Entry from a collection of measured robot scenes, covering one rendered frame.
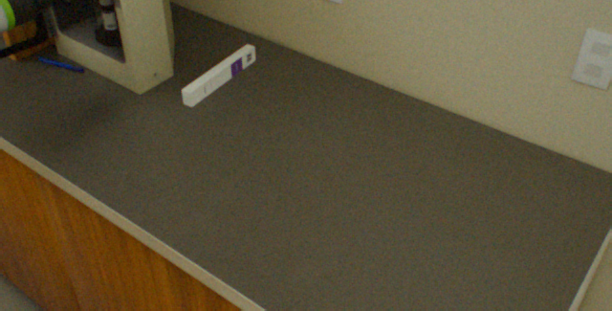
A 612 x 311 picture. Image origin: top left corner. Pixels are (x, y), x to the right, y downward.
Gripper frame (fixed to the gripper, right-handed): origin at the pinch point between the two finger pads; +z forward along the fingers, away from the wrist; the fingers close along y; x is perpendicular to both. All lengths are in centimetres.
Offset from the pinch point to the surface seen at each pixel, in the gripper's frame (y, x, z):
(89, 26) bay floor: 11.0, 18.6, 0.0
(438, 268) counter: -97, 26, -11
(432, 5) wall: -67, 3, 36
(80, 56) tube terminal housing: 7.7, 23.5, -6.5
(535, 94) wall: -94, 16, 36
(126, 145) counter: -26.6, 26.3, -21.7
